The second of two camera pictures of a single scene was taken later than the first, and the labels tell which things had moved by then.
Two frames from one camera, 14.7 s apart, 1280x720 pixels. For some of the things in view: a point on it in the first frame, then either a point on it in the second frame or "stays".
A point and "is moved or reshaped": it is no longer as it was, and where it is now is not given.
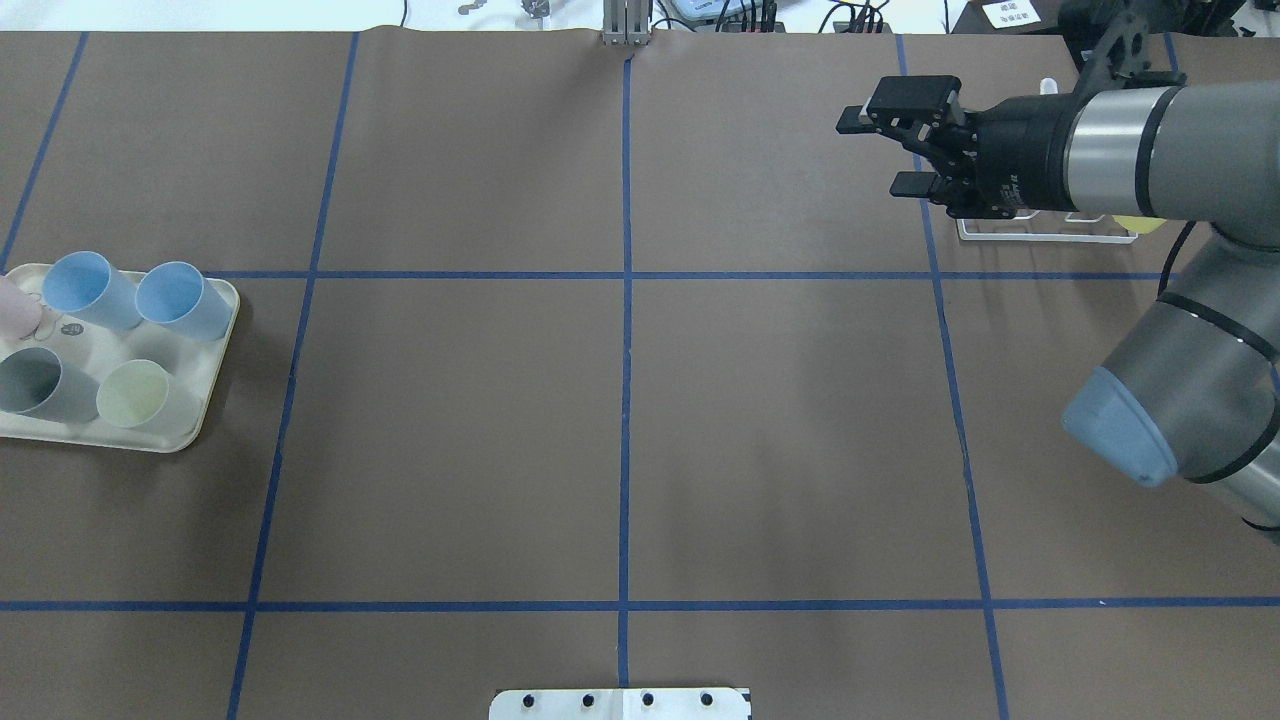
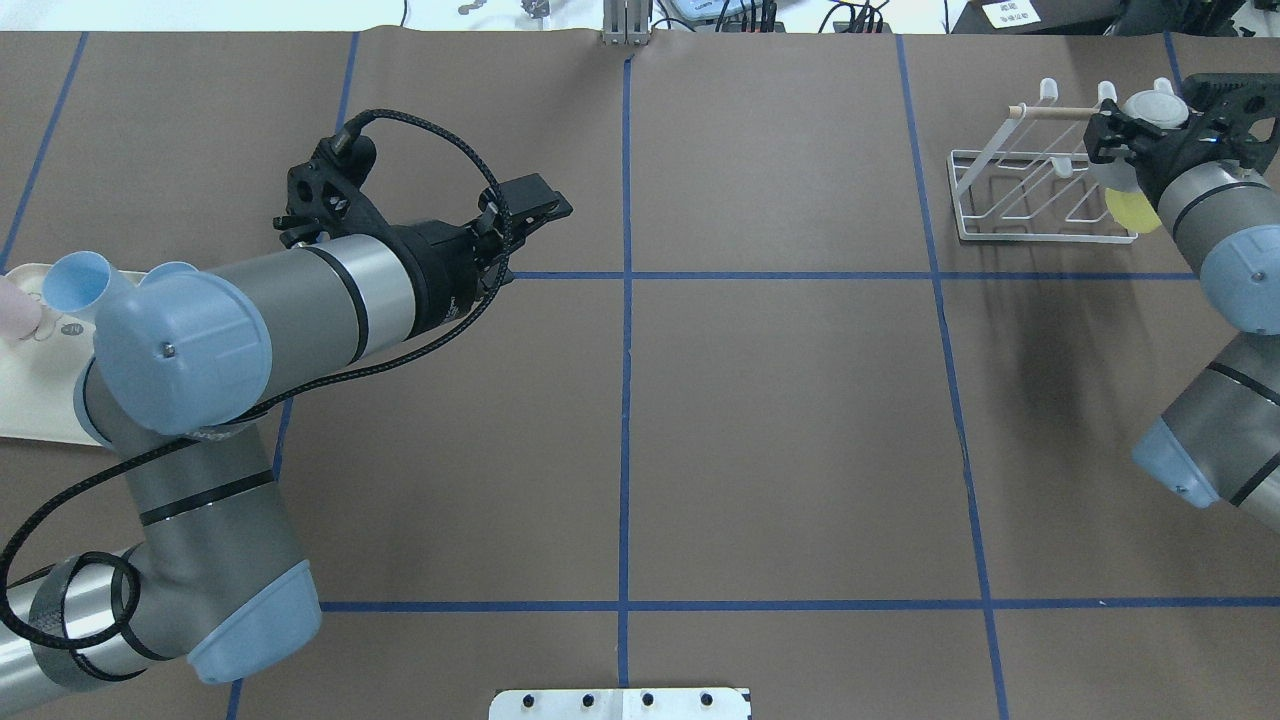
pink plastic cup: (20, 311) stays
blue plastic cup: (81, 282) stays
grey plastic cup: (34, 382) is moved or reshaped
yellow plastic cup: (1139, 224) stays
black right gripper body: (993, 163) -> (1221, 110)
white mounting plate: (621, 704) stays
